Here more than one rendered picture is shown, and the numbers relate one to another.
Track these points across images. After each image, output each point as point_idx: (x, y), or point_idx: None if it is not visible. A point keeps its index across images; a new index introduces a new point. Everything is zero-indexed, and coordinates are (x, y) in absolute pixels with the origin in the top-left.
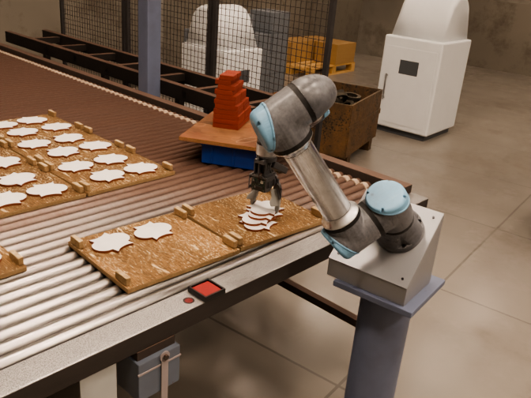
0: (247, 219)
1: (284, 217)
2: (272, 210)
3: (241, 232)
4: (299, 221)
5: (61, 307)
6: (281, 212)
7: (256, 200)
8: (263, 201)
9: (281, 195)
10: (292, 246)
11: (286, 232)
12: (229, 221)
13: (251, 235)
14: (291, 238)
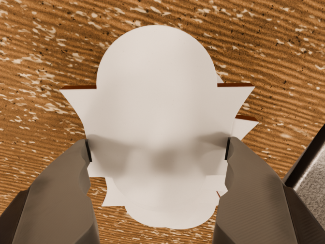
0: (151, 214)
1: (240, 64)
2: (208, 148)
3: (168, 236)
4: (317, 56)
5: None
6: (199, 9)
7: (69, 102)
8: (105, 84)
9: (306, 206)
10: (311, 187)
11: (288, 171)
12: (97, 210)
13: (200, 234)
14: (300, 157)
